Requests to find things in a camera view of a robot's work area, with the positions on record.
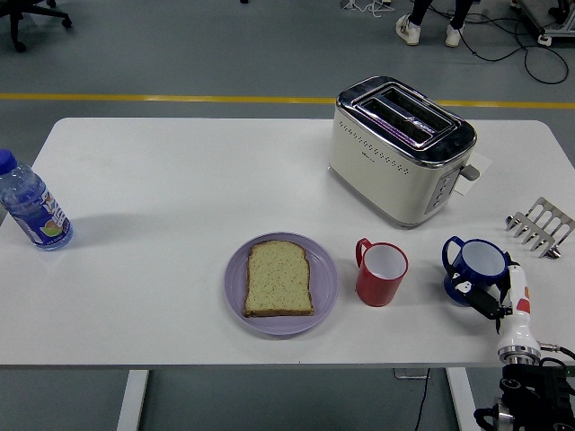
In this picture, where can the water bottle blue cap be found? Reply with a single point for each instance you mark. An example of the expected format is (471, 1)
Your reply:
(33, 206)

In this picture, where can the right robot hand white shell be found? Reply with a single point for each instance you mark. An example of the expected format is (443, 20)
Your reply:
(516, 323)

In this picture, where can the red cup white inside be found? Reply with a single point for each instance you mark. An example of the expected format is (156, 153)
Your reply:
(377, 292)

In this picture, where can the person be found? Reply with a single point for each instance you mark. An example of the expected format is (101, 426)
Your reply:
(409, 31)

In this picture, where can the grey table control box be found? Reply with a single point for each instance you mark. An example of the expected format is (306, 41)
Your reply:
(406, 373)

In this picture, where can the white table leg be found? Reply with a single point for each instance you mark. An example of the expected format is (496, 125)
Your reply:
(132, 399)
(462, 395)

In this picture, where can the metal equipment frame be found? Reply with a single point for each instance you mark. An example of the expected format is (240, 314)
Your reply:
(557, 31)

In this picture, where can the cream and chrome toaster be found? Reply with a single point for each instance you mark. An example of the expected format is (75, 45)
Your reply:
(382, 179)

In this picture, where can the purple plate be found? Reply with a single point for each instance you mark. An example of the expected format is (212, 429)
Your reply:
(323, 287)

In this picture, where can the black office chair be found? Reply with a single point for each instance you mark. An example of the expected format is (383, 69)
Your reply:
(18, 13)

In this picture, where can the white paper card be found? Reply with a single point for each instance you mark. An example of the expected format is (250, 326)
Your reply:
(483, 161)

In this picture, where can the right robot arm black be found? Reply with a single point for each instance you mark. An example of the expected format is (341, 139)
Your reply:
(534, 390)

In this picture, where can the metal toast rack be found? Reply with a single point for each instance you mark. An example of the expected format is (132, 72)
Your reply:
(543, 224)

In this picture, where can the blue cup white inside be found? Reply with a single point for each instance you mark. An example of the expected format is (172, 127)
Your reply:
(467, 271)

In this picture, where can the bread slice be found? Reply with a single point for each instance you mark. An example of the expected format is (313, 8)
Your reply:
(277, 283)

